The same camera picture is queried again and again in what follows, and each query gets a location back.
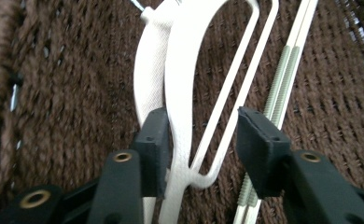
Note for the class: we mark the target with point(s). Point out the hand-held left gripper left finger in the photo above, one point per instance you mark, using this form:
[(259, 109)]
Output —
[(121, 186)]

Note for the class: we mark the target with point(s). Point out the brown woven basket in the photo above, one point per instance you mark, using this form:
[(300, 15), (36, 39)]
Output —
[(77, 109)]

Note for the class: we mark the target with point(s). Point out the cream plastic clothes hanger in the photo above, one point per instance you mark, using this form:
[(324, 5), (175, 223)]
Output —
[(180, 93)]

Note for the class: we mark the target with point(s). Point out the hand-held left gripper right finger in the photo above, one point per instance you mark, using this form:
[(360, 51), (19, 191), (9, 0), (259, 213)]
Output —
[(264, 155)]

